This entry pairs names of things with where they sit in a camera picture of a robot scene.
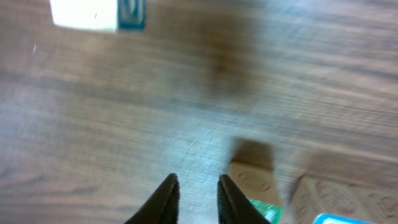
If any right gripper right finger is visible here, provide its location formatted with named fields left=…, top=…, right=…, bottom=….
left=217, top=174, right=271, bottom=224

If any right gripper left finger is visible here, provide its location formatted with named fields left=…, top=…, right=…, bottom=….
left=125, top=173, right=180, bottom=224

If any green letter Z block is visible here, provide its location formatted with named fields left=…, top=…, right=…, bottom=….
left=228, top=162, right=283, bottom=224

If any blue letter P block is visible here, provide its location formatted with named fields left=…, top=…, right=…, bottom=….
left=290, top=175, right=398, bottom=224

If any white letter A block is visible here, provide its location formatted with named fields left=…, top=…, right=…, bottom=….
left=50, top=0, right=146, bottom=32

